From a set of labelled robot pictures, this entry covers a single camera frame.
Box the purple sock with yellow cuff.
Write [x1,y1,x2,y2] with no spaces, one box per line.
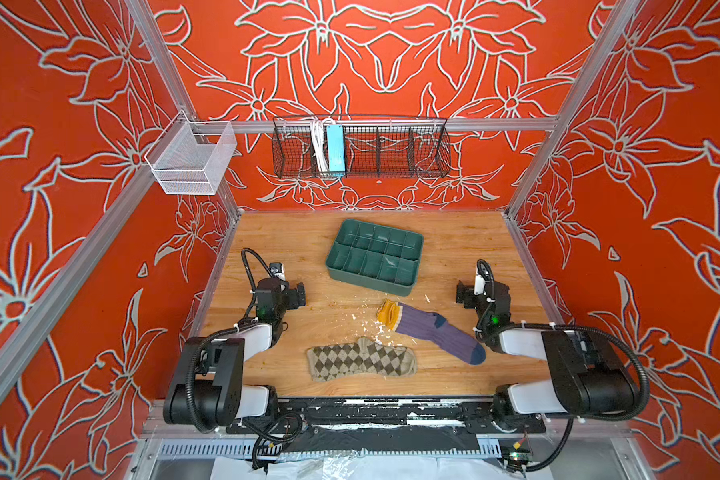
[376,300,486,366]

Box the green plastic divider tray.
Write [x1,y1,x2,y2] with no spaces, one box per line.
[325,219,424,297]

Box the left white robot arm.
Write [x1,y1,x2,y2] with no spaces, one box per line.
[162,247,306,433]

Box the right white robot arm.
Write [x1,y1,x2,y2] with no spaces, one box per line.
[456,259,650,431]

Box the beige argyle sock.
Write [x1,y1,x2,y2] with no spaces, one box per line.
[306,337,418,382]

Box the light blue box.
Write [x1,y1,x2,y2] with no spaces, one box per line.
[326,123,346,177]

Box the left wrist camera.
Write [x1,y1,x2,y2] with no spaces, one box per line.
[268,262,286,281]

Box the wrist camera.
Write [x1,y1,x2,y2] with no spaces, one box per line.
[268,262,286,281]
[473,265,493,296]

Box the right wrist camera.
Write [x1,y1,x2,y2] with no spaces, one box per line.
[473,265,493,296]

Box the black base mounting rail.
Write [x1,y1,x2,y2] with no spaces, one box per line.
[226,397,547,458]

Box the clear acrylic wall bin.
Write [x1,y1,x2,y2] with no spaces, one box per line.
[145,110,238,196]

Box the white cable bundle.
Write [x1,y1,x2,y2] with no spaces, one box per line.
[309,119,329,174]

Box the black wire wall basket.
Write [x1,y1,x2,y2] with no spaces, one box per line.
[271,115,452,180]

